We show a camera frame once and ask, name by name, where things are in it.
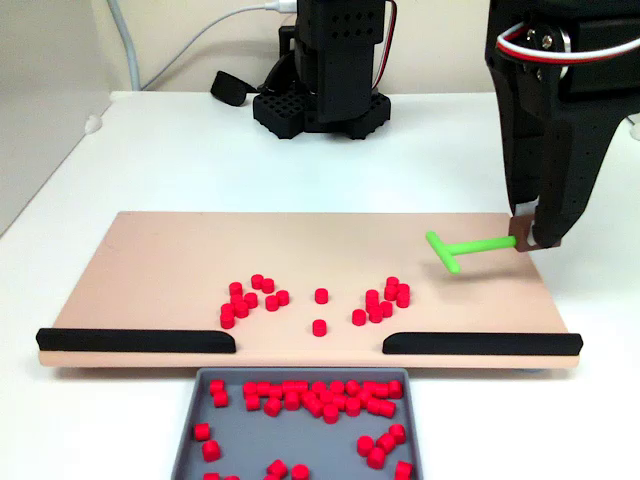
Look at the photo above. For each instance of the gray plastic tray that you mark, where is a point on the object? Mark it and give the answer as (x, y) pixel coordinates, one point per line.
(300, 440)

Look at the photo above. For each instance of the black foam bar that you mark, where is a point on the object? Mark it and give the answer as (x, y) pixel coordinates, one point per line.
(125, 341)
(490, 344)

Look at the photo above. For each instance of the pink flat board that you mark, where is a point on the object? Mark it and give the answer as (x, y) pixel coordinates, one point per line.
(150, 270)

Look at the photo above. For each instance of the green T-shaped pusher tool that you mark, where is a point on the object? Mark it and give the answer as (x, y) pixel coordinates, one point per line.
(480, 245)

